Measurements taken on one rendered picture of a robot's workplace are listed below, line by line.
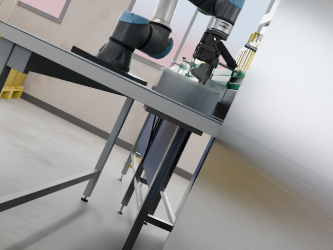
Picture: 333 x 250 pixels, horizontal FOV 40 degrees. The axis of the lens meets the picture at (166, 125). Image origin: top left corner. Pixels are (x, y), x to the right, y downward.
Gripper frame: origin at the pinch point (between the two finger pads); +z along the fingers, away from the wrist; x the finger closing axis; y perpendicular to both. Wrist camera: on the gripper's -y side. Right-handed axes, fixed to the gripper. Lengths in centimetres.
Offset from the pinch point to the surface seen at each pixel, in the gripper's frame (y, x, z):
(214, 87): -7.2, -9.6, -2.3
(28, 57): 53, 48, 14
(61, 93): 69, -373, 59
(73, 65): 41, 56, 11
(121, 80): 30, 60, 10
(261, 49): 7, 76, -8
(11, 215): 45, -31, 84
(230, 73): -12.0, -15.1, -10.2
